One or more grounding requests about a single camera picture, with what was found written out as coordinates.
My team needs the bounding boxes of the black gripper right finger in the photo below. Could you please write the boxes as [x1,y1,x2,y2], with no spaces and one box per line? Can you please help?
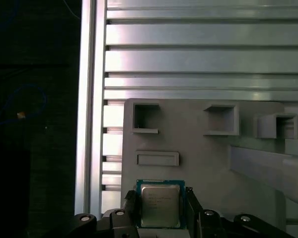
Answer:
[186,187,296,238]

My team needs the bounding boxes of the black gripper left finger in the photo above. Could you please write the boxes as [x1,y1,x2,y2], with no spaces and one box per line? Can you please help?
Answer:
[43,189,140,238]

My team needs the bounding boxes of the silver CPU green edge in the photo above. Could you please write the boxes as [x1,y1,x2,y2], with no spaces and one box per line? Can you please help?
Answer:
[135,178,189,229]

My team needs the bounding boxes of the grey parts rack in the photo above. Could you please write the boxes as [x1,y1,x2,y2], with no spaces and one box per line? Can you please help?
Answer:
[120,98,298,238]

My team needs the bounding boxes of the thin blue floor cable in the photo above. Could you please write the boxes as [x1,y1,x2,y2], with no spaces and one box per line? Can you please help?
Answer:
[0,83,48,132]

